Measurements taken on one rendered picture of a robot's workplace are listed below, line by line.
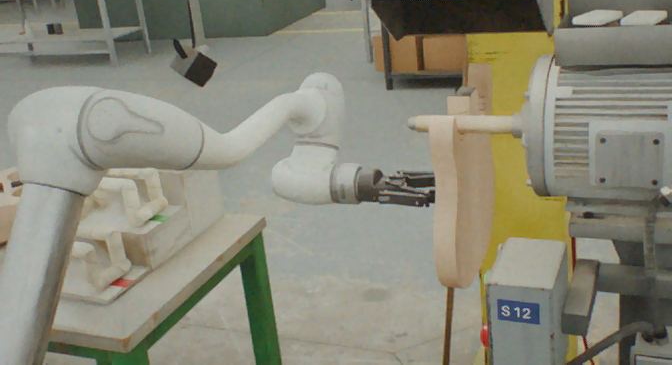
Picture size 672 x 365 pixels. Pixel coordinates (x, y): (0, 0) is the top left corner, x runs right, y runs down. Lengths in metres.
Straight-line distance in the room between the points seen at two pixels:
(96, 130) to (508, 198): 1.54
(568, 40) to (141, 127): 0.69
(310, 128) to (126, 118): 0.57
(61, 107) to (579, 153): 0.84
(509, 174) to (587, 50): 1.17
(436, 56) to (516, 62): 4.25
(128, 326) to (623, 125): 0.98
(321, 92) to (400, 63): 4.92
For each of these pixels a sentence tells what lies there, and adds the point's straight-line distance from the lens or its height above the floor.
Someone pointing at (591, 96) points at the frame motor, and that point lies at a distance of 1.35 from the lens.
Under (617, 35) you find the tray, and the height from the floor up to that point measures 1.43.
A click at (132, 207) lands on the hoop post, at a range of 1.82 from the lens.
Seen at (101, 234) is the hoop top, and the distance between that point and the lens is 1.80.
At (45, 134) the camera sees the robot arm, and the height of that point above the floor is 1.37.
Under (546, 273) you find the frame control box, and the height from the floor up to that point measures 1.12.
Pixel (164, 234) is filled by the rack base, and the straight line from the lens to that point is 1.85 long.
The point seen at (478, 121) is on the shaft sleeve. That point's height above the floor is 1.26.
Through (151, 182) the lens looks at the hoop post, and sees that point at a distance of 1.87.
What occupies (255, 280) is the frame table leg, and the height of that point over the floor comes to 0.78.
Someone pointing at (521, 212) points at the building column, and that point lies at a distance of 2.52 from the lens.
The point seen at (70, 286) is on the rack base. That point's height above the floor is 0.94.
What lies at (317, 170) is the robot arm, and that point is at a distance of 1.72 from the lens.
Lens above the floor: 1.71
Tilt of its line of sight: 20 degrees down
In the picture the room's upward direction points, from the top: 7 degrees counter-clockwise
